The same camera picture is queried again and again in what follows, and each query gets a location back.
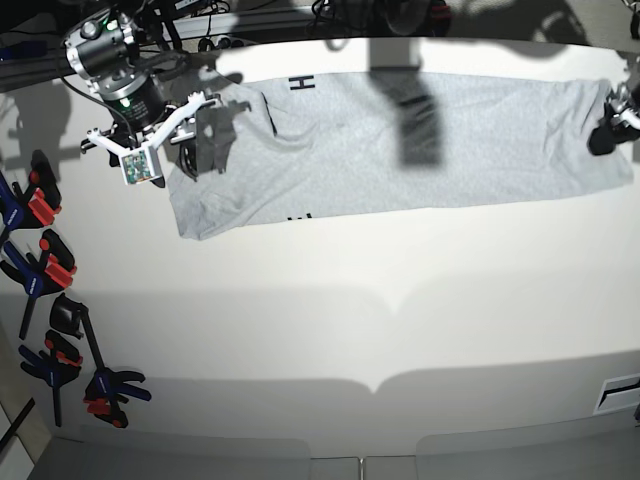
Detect long black bar clamp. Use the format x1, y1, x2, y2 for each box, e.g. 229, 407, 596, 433
49, 293, 152, 429

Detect white floor vent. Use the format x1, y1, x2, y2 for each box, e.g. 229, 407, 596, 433
593, 373, 639, 415

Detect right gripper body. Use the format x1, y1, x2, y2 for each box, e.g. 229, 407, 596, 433
102, 77, 187, 148

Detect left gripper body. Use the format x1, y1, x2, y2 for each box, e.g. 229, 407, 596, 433
605, 83, 639, 130

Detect lower left blue clamp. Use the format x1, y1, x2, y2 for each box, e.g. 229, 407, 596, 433
18, 329, 83, 428

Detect black strip at corner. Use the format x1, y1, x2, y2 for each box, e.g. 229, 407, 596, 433
0, 398, 35, 453

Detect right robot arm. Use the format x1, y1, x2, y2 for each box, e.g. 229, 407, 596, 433
61, 1, 203, 151

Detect aluminium rail frame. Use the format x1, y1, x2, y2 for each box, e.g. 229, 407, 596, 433
1, 5, 312, 93

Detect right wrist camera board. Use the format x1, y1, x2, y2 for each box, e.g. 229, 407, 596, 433
119, 147, 162, 185

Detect top blue red clamp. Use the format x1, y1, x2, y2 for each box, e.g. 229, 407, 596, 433
1, 160, 61, 244

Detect blue red clamp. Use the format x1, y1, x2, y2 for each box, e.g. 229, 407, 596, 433
1, 229, 77, 340
1, 160, 61, 244

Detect grey T-shirt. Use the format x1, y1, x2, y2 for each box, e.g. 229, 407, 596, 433
168, 71, 634, 240

